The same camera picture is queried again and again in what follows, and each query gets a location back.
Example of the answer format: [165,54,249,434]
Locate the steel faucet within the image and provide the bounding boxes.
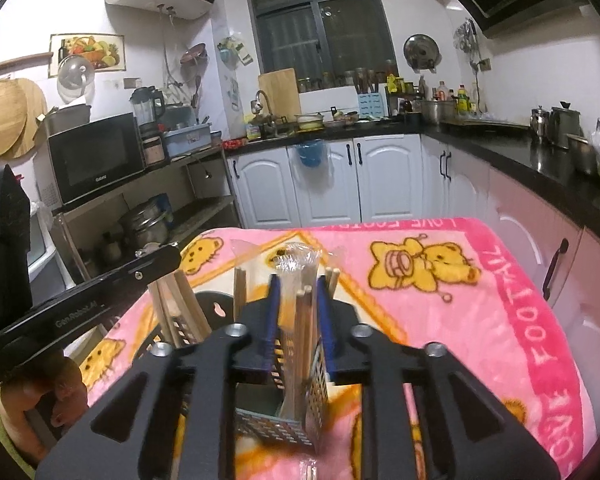
[250,89,277,127]

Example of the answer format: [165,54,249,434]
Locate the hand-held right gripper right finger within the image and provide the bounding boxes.
[316,278,563,480]

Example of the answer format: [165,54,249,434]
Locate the glass pot lid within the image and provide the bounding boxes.
[56,55,97,104]

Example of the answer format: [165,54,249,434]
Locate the round wooden board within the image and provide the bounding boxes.
[0,77,49,162]

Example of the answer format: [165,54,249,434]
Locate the dark framed window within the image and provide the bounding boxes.
[244,0,397,94]

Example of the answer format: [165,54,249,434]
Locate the green clothing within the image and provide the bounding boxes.
[0,389,37,479]

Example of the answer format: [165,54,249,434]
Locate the hanging red pan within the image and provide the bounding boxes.
[179,42,209,69]

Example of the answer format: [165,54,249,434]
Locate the pink printed blanket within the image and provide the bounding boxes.
[77,217,598,480]

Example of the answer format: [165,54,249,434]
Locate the black blender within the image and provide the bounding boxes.
[129,86,167,139]

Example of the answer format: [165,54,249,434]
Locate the row of spice jars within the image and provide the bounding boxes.
[299,66,399,94]

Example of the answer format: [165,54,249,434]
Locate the white plastic drawer unit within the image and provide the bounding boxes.
[26,202,77,293]

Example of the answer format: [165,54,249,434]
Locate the white bowl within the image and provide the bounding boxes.
[294,112,326,131]

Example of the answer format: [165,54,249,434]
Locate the bunch of wooden chopsticks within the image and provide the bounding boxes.
[147,267,341,351]

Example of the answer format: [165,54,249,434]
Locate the metal shelf rack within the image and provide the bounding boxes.
[50,144,244,288]

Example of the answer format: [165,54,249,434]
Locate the steel stock pot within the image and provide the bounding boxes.
[420,99,456,126]

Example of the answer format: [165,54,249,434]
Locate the black microwave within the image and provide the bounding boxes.
[46,112,147,206]

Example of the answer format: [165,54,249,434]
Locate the large steel kettle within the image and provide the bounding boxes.
[549,101,582,150]

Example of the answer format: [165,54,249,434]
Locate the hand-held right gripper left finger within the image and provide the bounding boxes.
[35,275,283,480]

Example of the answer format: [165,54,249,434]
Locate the dark green utensil holder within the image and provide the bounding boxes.
[130,287,332,453]

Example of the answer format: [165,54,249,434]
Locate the hanging kitchen utensils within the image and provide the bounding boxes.
[452,18,481,64]

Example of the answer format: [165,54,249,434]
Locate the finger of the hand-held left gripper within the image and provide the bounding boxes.
[102,242,182,311]

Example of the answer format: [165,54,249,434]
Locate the grey pot behind microwave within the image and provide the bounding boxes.
[42,103,92,136]

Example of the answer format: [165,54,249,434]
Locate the hanging plastic bags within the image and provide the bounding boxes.
[216,34,254,69]

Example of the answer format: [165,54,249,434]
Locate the hanging steel pan lid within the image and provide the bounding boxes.
[403,33,441,72]

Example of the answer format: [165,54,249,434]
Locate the fruit wall poster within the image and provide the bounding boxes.
[49,34,126,79]

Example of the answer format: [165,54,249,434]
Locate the rectangular wooden cutting board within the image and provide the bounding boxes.
[257,67,302,117]

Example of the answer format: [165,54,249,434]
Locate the black kitchen countertop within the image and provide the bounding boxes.
[224,119,600,216]

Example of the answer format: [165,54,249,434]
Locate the person's left hand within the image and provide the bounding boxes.
[0,350,90,461]

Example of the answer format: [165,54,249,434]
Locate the blue plastic bag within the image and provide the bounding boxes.
[292,138,334,187]

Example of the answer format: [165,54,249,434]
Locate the small steel kettle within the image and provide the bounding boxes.
[531,105,551,141]

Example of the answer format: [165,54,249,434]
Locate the yellow oil bottle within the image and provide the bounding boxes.
[455,84,474,116]

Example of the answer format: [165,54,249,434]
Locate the blue dish tray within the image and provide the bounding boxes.
[162,122,214,159]

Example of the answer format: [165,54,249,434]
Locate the steel pots on rack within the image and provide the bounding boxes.
[117,199,174,249]

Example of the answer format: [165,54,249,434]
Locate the blue knife block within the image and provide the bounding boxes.
[356,92,384,119]

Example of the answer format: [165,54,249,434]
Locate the white kitchen cabinets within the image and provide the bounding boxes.
[226,132,600,411]

